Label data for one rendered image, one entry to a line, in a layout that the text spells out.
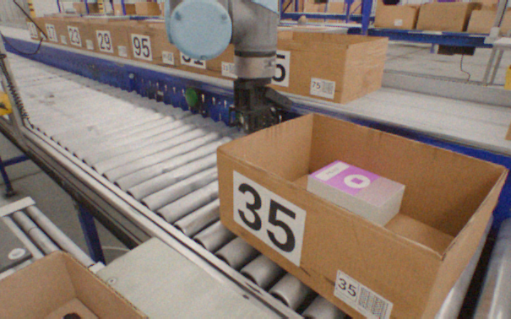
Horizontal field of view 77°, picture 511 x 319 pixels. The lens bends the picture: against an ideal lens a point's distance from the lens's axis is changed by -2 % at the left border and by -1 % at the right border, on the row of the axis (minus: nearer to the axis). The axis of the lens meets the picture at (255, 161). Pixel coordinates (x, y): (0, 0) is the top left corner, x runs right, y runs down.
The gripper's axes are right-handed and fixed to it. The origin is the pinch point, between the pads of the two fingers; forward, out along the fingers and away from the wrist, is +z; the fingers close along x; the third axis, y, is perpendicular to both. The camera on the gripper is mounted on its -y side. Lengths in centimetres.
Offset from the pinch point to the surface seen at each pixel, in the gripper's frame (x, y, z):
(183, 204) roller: -4.7, 20.9, 6.2
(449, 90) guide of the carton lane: 27, -61, -10
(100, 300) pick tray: 12.5, 47.0, 0.4
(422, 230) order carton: 38.8, -3.0, 4.8
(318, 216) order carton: 29.6, 22.5, -8.2
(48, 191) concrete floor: -180, 11, 81
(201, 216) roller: 1.8, 21.2, 6.1
